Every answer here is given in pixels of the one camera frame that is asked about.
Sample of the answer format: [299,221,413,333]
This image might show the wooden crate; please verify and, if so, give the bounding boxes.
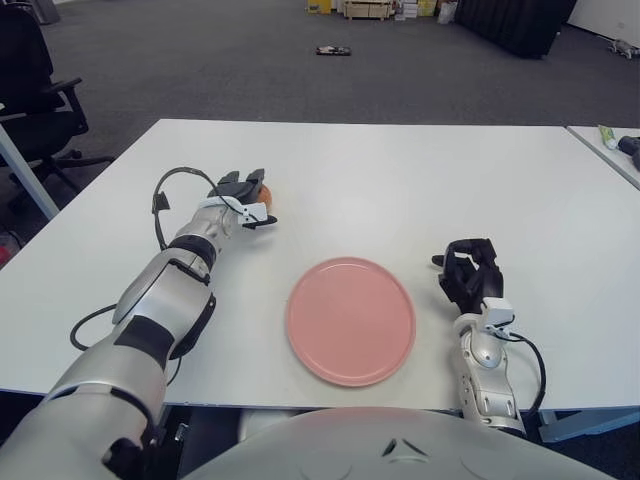
[343,0,394,22]

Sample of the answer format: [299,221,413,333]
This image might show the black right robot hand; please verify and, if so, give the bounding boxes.
[431,237,506,316]

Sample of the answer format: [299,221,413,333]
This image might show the black office chair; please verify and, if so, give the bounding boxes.
[0,4,116,211]

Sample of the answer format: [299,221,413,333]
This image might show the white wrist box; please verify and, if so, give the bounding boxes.
[238,202,267,224]
[482,297,516,334]

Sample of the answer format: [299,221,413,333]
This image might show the white desk leg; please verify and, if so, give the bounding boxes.
[0,102,61,221]

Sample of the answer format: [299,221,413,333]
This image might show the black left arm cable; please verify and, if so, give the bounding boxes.
[69,167,224,386]

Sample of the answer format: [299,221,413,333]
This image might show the grey chair back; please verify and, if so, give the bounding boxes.
[29,0,62,25]

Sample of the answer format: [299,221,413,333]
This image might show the grey robot torso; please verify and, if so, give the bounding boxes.
[179,407,607,480]

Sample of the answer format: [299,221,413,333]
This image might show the red object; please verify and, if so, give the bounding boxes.
[0,230,24,269]

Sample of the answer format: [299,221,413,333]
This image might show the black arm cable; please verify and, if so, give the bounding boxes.
[504,329,547,416]
[69,167,224,386]

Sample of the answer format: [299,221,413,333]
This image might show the grey toy on floor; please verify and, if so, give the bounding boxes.
[608,38,640,59]

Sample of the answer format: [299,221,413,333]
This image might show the stacked white boxes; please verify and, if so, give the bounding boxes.
[397,0,441,22]

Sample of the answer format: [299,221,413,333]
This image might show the white table frame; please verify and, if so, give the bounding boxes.
[537,407,640,444]

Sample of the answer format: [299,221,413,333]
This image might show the pink round plate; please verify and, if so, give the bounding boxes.
[285,256,417,389]

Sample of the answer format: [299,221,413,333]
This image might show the black draped partition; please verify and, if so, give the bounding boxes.
[453,0,579,60]

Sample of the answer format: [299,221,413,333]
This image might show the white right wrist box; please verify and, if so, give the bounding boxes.
[482,297,516,334]

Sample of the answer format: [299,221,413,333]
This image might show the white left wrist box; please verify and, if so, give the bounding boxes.
[238,202,267,224]

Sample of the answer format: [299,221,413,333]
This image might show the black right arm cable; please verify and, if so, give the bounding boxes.
[504,329,547,416]

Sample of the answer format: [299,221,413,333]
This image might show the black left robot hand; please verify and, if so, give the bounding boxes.
[207,169,279,231]

